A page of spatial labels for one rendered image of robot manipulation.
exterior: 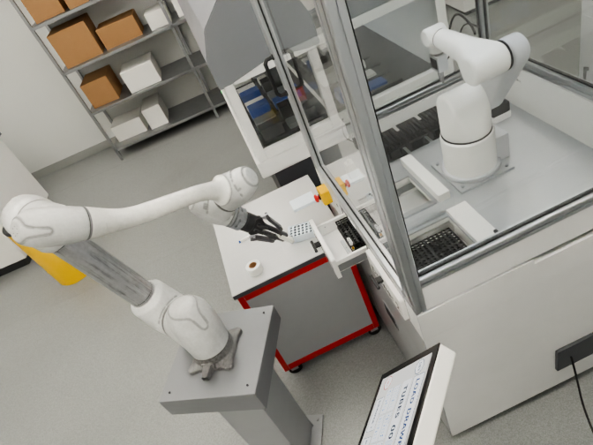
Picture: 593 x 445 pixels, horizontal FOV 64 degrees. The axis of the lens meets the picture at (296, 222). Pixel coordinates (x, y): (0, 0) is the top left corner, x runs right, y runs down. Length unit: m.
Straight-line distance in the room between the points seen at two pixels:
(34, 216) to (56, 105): 4.84
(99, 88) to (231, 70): 3.34
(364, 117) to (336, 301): 1.44
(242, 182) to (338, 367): 1.42
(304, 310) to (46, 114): 4.60
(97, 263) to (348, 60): 1.06
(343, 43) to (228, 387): 1.21
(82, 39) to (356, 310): 4.01
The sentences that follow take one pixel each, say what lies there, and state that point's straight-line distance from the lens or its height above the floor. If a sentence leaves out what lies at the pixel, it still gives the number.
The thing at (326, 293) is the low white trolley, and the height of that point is 0.50.
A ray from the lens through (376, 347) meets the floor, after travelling 2.69.
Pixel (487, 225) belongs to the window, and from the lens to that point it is 1.50.
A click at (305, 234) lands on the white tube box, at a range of 2.20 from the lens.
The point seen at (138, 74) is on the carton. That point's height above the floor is 0.77.
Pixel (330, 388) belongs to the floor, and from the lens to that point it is 2.64.
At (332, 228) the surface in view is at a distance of 2.09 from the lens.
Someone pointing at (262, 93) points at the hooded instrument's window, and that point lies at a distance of 2.48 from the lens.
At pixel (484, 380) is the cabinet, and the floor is 0.38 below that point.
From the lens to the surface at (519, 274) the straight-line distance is 1.71.
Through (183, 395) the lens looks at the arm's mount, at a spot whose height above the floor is 0.86.
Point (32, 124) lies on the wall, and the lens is 6.39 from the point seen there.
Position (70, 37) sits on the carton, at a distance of 5.48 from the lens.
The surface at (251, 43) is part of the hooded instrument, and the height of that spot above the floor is 1.50.
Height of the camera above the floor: 2.21
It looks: 38 degrees down
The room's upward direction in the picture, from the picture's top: 25 degrees counter-clockwise
